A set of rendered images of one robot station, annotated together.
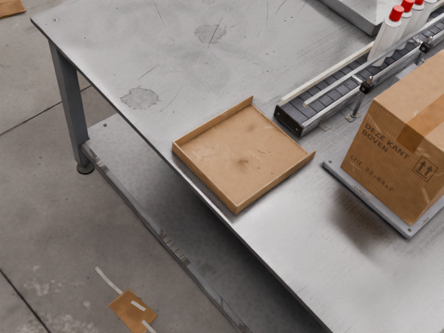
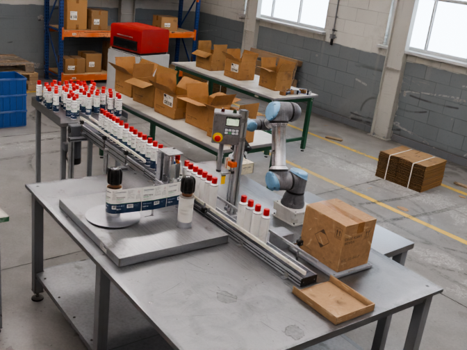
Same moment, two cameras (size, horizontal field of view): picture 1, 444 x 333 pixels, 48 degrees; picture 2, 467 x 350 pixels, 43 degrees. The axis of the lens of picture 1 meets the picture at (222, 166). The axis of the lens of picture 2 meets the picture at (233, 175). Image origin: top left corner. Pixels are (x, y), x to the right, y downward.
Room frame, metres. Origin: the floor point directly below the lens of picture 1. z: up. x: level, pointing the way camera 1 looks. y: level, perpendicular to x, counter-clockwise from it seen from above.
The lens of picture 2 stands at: (0.94, 2.53, 2.34)
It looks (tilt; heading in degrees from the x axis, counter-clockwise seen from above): 20 degrees down; 280
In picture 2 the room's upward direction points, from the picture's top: 7 degrees clockwise
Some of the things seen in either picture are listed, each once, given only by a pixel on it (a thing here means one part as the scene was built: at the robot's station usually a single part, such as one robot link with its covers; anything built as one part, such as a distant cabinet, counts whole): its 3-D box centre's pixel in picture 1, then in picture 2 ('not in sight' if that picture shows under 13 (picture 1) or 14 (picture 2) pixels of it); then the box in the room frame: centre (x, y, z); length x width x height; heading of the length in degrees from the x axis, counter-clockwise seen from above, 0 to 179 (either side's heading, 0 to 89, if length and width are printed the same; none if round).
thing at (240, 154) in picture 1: (244, 150); (333, 298); (0.86, -0.05, 0.85); 0.30 x 0.26 x 0.04; 139
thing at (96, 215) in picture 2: not in sight; (112, 216); (2.14, -0.37, 0.89); 0.31 x 0.31 x 0.01
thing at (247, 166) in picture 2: not in sight; (239, 164); (1.62, -1.33, 0.99); 0.16 x 0.12 x 0.07; 143
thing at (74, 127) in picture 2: not in sight; (72, 144); (3.16, -1.89, 0.71); 0.15 x 0.12 x 0.34; 49
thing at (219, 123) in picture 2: not in sight; (226, 127); (1.64, -0.84, 1.38); 0.17 x 0.10 x 0.19; 14
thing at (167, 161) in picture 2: not in sight; (169, 170); (1.99, -0.92, 1.01); 0.14 x 0.13 x 0.26; 139
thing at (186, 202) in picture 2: not in sight; (186, 201); (1.74, -0.45, 1.03); 0.09 x 0.09 x 0.30
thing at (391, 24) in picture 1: (386, 36); (264, 226); (1.29, -0.43, 0.98); 0.05 x 0.05 x 0.20
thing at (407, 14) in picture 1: (396, 27); (256, 221); (1.34, -0.46, 0.98); 0.05 x 0.05 x 0.20
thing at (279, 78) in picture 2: not in sight; (274, 73); (1.99, -5.17, 0.97); 0.43 x 0.42 x 0.37; 50
